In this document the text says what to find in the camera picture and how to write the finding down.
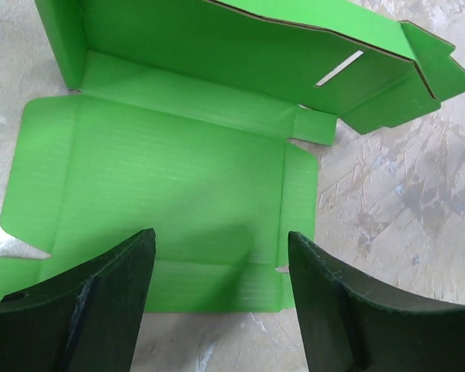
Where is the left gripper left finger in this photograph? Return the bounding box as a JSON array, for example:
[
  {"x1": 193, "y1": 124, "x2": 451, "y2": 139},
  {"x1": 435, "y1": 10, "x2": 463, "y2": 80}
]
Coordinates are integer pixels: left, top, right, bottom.
[{"x1": 0, "y1": 229, "x2": 156, "y2": 371}]

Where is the green paper box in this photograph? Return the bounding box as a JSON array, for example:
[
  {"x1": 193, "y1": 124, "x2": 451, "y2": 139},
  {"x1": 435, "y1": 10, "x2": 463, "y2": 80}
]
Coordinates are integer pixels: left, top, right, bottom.
[{"x1": 0, "y1": 1, "x2": 465, "y2": 312}]

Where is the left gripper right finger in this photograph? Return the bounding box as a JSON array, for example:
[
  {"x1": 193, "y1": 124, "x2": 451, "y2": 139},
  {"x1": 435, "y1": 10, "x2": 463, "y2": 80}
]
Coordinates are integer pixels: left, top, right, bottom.
[{"x1": 288, "y1": 232, "x2": 465, "y2": 371}]

